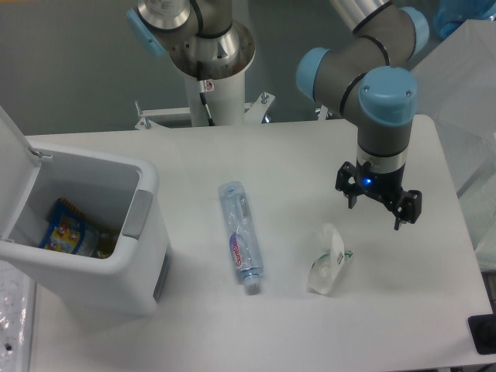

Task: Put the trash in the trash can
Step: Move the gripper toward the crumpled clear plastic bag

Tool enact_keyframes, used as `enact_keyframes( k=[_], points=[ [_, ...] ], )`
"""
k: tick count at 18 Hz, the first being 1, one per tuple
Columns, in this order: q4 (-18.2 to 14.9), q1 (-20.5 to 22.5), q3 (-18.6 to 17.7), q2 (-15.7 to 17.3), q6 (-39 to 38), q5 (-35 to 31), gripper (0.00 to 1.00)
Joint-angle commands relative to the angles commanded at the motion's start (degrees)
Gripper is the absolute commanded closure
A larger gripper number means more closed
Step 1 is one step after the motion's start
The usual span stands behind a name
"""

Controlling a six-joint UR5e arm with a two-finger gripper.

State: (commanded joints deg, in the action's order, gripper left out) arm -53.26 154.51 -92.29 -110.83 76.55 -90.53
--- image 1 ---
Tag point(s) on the black device at edge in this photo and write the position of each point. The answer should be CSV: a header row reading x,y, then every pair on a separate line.
x,y
482,329

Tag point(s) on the blue yellow snack bag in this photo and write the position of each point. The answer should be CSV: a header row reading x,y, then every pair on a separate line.
x,y
69,231

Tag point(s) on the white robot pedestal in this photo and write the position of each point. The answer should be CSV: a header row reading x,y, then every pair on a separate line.
x,y
210,103

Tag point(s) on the clear plastic water bottle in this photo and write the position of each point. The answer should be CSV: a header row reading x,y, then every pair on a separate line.
x,y
242,239

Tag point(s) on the blue water jug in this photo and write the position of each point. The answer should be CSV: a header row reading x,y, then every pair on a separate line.
x,y
451,14

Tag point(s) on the yellowish trash in bin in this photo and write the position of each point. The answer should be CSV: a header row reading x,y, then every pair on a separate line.
x,y
106,244

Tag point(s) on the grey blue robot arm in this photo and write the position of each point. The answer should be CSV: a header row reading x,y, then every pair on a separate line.
x,y
364,84

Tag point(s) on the white trash can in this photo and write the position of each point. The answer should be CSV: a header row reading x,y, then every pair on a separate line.
x,y
113,192

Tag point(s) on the white trash can lid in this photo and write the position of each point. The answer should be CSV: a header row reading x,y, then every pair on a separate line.
x,y
20,166

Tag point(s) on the clear plastic wrapper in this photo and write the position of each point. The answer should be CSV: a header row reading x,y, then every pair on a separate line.
x,y
326,269

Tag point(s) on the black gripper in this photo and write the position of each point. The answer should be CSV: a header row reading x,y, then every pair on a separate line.
x,y
386,188

